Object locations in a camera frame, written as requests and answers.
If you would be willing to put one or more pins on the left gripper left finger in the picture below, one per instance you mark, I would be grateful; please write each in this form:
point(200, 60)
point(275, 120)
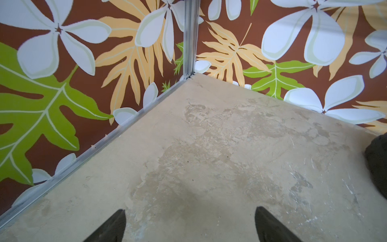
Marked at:
point(112, 230)

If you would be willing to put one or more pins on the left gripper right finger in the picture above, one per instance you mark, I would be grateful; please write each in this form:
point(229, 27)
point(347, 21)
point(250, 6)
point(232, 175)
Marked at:
point(270, 229)

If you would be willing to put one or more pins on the black tool case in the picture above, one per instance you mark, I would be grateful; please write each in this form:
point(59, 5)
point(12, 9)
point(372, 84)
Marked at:
point(376, 161)

